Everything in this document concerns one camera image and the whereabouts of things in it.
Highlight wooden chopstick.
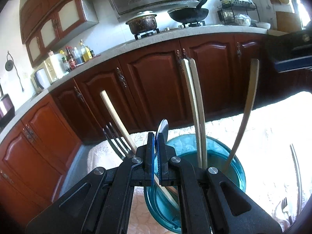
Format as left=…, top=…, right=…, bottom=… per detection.
left=189, top=58, right=208, bottom=170
left=100, top=90, right=179, bottom=209
left=181, top=58, right=201, bottom=168
left=222, top=59, right=260, bottom=173

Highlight silver metal spoon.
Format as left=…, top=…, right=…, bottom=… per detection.
left=151, top=118, right=169, bottom=188

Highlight lower wooden kitchen cabinets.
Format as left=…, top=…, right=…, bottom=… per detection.
left=0, top=32, right=312, bottom=225

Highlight wooden cutting board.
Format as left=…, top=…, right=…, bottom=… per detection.
left=276, top=11, right=302, bottom=33

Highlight silver fork in cup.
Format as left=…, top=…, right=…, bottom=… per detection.
left=103, top=123, right=135, bottom=160

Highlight teal rimmed utensil cup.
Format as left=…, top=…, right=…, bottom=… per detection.
left=144, top=134, right=246, bottom=233

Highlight patterned ceramic bowl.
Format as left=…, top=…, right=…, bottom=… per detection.
left=234, top=14, right=251, bottom=27

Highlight black dish rack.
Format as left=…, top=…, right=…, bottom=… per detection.
left=217, top=2, right=260, bottom=25

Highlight gas stove top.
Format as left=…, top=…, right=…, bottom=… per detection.
left=134, top=21, right=206, bottom=40

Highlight black wok with lid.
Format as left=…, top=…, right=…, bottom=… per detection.
left=167, top=0, right=209, bottom=24

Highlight yellow oil bottle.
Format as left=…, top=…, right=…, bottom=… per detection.
left=79, top=40, right=92, bottom=62

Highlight red label sauce bottle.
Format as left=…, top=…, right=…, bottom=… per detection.
left=66, top=46, right=76, bottom=70

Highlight steel lidded cooking pot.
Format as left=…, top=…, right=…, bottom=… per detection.
left=125, top=11, right=158, bottom=35

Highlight beige microwave oven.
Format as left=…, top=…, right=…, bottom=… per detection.
left=31, top=54, right=62, bottom=92

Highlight dark rice cooker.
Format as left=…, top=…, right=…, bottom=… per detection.
left=0, top=94, right=15, bottom=127

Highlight gold fork black handle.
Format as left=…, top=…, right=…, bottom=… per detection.
left=281, top=197, right=293, bottom=225

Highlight black wall hanging cable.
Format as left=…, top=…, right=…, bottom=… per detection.
left=5, top=51, right=24, bottom=93

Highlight upper wooden wall cabinet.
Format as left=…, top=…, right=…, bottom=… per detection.
left=19, top=0, right=99, bottom=67

